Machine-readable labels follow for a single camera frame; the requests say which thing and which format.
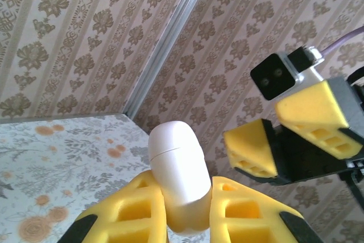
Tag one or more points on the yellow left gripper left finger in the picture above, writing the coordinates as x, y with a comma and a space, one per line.
128, 217

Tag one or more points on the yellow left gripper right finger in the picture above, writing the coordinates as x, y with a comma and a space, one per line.
244, 220

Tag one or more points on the white earbud charging case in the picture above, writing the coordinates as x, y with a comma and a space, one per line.
176, 154

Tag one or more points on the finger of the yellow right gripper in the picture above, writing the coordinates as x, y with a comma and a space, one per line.
250, 146
312, 112

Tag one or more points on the aluminium frame post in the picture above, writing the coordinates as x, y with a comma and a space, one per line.
170, 41

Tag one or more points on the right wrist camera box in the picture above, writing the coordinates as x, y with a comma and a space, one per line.
270, 78

